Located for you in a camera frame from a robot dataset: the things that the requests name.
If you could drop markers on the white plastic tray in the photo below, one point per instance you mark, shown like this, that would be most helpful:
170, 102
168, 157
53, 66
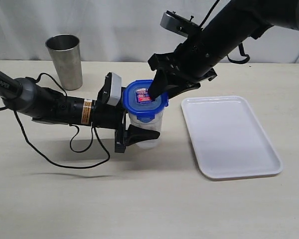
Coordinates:
228, 140

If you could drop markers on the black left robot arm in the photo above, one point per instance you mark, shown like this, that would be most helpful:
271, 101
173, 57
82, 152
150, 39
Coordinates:
46, 105

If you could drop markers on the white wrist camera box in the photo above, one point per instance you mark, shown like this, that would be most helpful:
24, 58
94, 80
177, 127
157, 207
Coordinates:
115, 89

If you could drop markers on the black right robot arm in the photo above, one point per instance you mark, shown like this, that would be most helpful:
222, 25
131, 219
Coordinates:
240, 19

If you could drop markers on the blue bottle lid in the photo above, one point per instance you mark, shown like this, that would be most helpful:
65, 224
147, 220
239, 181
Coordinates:
140, 106

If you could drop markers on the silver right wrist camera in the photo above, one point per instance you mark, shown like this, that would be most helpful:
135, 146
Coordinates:
178, 24

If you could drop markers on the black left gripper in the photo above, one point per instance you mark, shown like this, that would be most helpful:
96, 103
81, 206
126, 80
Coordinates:
110, 117

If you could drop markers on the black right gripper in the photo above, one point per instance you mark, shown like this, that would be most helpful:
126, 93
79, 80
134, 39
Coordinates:
183, 69

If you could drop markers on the stainless steel cup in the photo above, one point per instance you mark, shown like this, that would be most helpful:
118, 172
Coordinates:
64, 50

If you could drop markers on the clear plastic tea bottle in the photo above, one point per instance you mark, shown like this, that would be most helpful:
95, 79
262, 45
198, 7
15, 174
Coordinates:
150, 123

